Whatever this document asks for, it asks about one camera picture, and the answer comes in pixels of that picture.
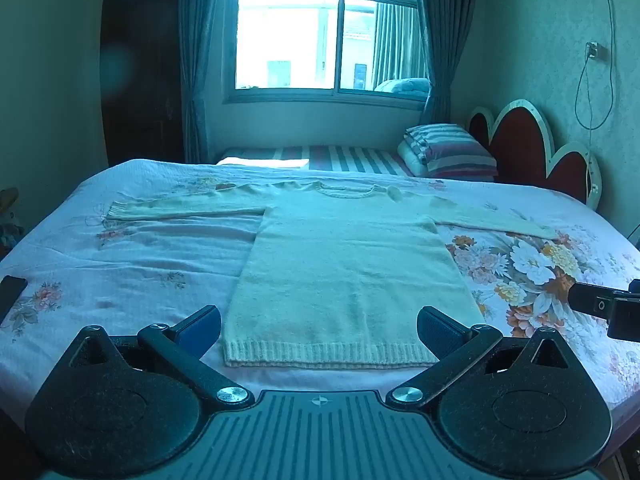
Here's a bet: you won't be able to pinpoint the floral bed sheet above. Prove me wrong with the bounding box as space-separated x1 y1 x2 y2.
0 158 640 431

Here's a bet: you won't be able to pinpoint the sliding window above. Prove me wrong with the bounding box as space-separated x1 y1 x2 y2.
222 0 432 111

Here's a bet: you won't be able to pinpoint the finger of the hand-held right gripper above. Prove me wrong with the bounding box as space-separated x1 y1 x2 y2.
567 279 640 344

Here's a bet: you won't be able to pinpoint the red scalloped headboard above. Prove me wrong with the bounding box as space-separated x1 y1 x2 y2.
467 99 603 211

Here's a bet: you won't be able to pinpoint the black flat object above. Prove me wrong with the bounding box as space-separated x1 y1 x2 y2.
0 275 29 324

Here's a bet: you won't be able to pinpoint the striped folded pillows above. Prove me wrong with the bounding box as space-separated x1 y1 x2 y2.
405 123 499 181

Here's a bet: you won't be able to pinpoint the blue curtain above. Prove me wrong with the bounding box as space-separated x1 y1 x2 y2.
178 0 234 165
415 0 482 126

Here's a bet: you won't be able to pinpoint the striped mattress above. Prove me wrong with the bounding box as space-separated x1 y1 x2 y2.
216 144 416 177

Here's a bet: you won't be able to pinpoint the brown object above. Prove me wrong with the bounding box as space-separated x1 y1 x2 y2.
0 187 24 257

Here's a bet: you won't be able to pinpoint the light blue blanket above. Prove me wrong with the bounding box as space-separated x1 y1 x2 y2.
374 77 432 96

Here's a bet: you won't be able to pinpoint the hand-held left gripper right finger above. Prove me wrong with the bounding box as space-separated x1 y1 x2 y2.
385 305 576 409

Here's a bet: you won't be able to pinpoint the white folded quilt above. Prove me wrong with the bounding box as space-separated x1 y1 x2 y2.
397 141 437 177

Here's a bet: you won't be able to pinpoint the thin wall cable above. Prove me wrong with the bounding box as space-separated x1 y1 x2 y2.
574 0 617 131

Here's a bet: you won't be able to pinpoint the dark wooden wardrobe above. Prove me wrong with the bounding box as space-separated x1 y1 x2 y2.
100 0 187 168

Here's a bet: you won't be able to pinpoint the cream knitted sweater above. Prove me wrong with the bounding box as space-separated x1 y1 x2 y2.
106 181 558 370

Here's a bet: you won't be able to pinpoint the sheer curtain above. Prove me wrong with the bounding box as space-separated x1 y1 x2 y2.
372 0 429 92

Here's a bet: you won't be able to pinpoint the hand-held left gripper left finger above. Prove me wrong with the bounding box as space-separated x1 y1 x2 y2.
65 304 256 409

